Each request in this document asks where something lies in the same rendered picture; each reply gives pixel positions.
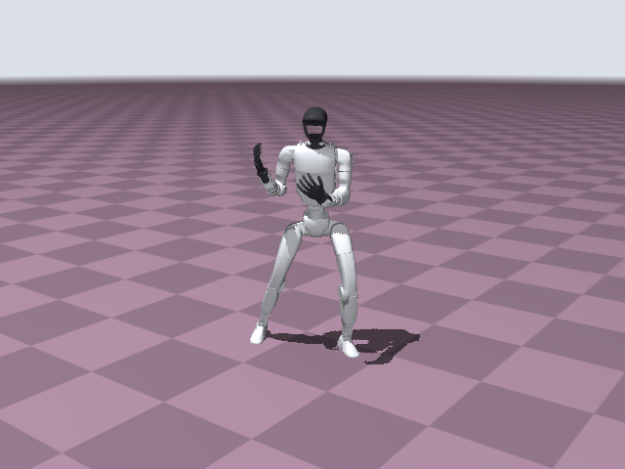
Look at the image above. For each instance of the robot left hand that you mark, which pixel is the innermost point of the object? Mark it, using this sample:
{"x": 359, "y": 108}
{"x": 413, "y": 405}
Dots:
{"x": 316, "y": 191}

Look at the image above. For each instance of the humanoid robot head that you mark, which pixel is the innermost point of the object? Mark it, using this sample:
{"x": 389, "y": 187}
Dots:
{"x": 315, "y": 116}

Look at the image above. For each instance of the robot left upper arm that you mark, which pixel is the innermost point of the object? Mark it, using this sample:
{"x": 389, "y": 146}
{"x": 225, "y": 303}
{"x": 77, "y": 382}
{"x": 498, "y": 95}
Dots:
{"x": 345, "y": 158}

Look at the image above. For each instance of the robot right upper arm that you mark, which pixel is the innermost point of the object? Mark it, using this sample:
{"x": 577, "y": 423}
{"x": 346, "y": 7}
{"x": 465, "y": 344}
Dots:
{"x": 283, "y": 167}

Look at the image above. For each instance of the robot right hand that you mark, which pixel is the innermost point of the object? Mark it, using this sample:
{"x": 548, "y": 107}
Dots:
{"x": 262, "y": 172}

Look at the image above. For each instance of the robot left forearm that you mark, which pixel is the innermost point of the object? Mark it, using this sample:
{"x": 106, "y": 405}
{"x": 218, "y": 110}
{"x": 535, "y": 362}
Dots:
{"x": 338, "y": 199}

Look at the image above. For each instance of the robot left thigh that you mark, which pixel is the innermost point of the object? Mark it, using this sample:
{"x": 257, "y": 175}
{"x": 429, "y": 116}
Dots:
{"x": 343, "y": 248}

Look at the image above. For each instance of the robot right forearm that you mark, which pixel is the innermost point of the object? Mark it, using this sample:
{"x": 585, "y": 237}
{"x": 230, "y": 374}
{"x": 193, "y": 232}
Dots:
{"x": 272, "y": 187}

